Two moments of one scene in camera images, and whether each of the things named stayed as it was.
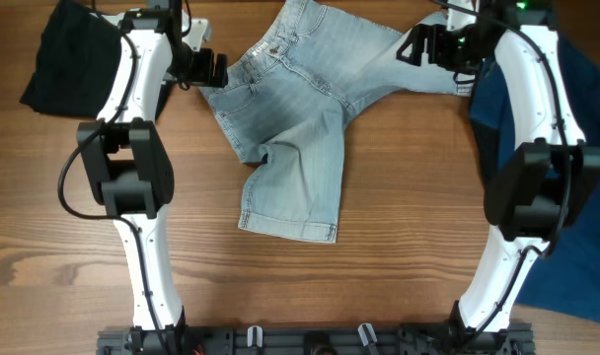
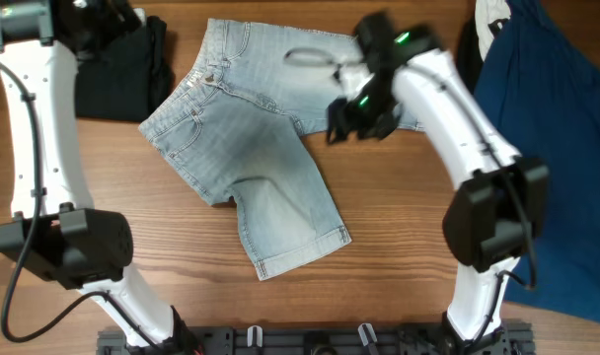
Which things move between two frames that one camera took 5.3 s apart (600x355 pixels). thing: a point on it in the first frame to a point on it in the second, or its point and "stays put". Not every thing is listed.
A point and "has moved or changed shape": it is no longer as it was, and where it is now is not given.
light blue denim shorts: (291, 93) has moved or changed shape
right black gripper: (435, 34) to (343, 113)
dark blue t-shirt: (579, 278) stays put
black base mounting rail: (313, 340) stays put
